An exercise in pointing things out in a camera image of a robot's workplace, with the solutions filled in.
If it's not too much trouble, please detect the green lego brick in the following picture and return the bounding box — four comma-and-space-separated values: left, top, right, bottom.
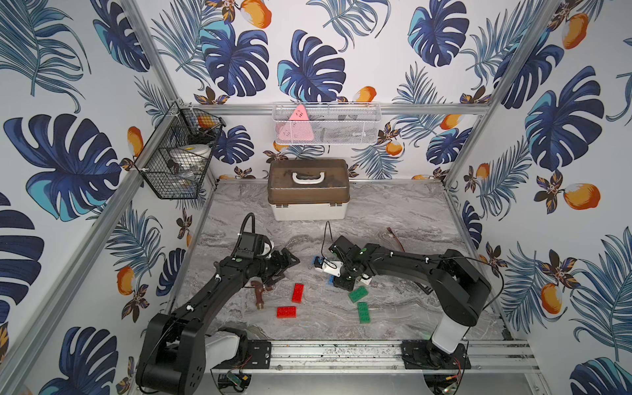
356, 302, 371, 324
348, 286, 369, 304

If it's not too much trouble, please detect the red lego brick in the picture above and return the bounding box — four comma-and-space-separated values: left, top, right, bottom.
291, 283, 304, 304
276, 306, 297, 319

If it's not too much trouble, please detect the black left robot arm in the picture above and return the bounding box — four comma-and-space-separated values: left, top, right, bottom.
135, 212, 300, 394

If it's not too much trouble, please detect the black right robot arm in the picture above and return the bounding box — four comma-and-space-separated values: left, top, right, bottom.
329, 236, 492, 355

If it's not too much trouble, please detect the brown lidded storage box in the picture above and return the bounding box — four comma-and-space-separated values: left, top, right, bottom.
268, 159, 350, 222

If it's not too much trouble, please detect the white object in basket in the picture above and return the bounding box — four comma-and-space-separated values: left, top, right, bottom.
167, 144, 211, 172

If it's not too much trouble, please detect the pink triangle card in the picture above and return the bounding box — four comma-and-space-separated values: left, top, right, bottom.
276, 105, 314, 144

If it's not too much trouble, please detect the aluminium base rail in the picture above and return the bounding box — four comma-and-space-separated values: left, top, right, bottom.
132, 339, 540, 375

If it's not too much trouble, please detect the white mesh wall basket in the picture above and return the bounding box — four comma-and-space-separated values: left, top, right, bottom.
272, 102, 382, 146

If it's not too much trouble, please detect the black wire basket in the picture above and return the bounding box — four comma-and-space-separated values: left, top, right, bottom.
133, 103, 225, 200

